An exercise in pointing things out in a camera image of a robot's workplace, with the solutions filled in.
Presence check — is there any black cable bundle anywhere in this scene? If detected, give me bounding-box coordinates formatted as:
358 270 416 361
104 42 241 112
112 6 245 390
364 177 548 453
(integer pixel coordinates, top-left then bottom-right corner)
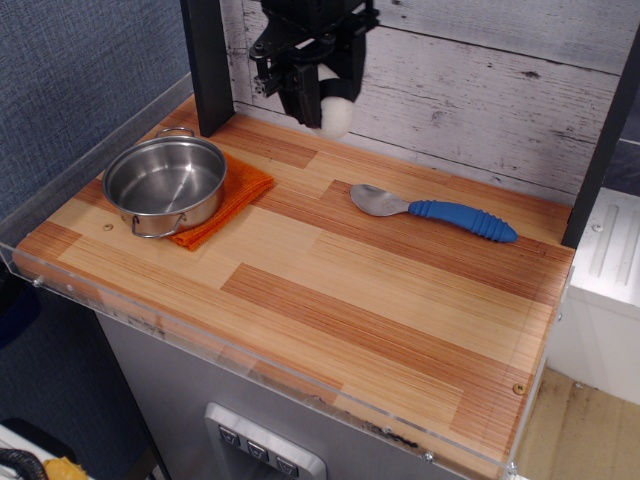
0 447 49 480

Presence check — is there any orange folded cloth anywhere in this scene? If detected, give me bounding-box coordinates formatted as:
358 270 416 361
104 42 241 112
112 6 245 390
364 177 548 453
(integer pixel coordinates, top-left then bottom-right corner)
169 155 275 251

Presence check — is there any black vertical post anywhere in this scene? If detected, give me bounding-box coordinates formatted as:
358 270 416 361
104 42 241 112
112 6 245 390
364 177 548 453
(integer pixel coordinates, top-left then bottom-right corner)
561 31 639 248
180 0 235 137

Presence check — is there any black left vertical post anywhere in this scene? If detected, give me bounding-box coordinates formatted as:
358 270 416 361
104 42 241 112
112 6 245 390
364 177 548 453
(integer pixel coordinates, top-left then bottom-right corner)
180 0 235 137

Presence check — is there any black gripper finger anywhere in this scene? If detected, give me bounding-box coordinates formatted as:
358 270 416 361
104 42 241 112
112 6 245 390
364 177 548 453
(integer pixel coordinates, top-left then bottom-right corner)
319 34 364 102
279 63 321 128

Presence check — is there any white ribbed box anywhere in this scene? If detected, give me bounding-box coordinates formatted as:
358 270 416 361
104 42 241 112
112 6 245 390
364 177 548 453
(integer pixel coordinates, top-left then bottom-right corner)
547 188 639 404

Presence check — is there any yellow object bottom left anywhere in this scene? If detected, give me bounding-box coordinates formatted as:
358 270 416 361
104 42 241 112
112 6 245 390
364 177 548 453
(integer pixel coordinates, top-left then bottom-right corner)
43 457 89 480

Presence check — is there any clear acrylic table guard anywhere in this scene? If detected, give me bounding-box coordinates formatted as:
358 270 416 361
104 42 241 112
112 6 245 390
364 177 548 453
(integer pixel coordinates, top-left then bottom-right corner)
0 72 574 480

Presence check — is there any grey cabinet with button panel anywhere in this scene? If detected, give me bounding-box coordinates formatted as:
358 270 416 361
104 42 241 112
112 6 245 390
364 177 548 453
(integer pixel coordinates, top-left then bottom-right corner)
99 314 506 479

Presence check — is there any blue handled metal spoon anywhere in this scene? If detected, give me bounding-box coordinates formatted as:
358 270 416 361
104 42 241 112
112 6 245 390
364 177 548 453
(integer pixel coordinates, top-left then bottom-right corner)
350 184 518 243

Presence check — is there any black right vertical post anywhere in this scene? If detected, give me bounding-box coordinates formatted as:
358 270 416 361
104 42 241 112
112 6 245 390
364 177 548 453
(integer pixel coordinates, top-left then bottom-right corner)
561 31 639 248

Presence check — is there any stainless steel pot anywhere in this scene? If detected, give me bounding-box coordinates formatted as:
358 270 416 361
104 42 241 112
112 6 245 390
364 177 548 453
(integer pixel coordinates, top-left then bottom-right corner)
102 127 228 239

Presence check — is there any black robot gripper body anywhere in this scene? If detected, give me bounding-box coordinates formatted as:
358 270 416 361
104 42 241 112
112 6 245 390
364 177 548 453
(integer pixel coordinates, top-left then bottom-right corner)
249 1 379 96

